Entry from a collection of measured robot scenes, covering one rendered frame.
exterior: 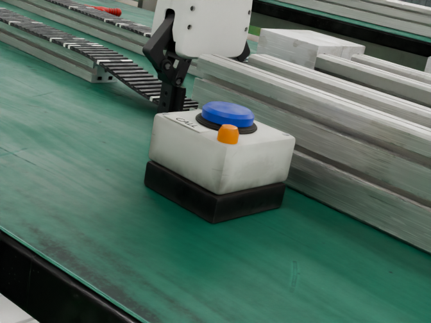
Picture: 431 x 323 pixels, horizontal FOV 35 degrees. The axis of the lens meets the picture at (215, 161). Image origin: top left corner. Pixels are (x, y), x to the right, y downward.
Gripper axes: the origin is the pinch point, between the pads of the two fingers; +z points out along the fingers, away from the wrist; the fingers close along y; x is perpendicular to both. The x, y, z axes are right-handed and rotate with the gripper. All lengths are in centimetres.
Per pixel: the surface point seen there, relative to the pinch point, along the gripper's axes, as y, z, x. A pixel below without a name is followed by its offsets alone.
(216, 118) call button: 14.8, -4.7, 17.3
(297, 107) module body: 4.9, -5.0, 17.2
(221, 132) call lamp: 16.6, -4.5, 19.7
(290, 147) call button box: 9.7, -3.2, 20.7
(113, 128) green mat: 10.2, 2.1, 0.1
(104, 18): -17.1, -1.5, -39.1
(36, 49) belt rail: 1.8, 1.0, -27.8
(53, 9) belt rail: -17, 0, -54
